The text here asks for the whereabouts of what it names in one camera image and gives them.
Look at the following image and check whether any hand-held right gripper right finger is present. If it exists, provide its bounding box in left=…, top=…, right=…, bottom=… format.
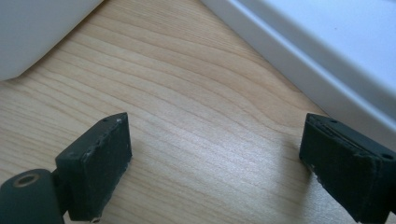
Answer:
left=299, top=113, right=396, bottom=224

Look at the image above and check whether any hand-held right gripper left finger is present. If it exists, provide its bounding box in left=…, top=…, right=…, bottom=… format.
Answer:
left=55, top=112, right=133, bottom=223

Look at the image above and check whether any white plastic box lid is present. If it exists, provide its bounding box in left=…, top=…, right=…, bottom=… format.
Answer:
left=200, top=0, right=396, bottom=154

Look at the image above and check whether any white plastic storage box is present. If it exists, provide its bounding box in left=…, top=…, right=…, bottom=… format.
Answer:
left=0, top=0, right=105, bottom=82

